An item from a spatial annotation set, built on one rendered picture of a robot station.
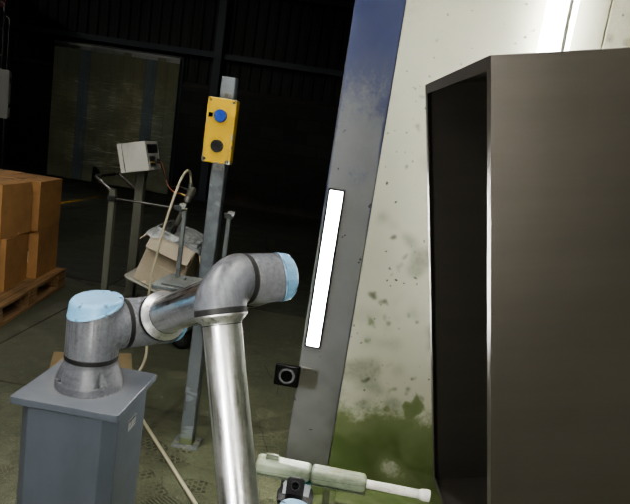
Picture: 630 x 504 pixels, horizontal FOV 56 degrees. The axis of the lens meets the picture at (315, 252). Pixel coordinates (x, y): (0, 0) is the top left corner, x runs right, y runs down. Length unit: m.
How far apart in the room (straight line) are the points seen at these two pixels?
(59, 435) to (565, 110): 1.49
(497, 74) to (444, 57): 1.15
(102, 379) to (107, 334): 0.13
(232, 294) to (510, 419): 0.62
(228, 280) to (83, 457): 0.78
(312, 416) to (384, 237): 0.79
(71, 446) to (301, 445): 1.04
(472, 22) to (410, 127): 0.42
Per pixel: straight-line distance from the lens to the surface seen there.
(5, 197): 4.38
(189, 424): 2.85
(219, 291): 1.27
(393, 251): 2.28
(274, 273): 1.35
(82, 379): 1.82
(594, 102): 1.21
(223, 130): 2.47
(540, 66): 1.17
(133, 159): 4.09
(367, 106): 2.25
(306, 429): 2.53
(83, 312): 1.77
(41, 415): 1.85
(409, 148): 2.26
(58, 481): 1.92
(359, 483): 1.73
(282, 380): 2.43
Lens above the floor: 1.44
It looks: 10 degrees down
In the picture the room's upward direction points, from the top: 9 degrees clockwise
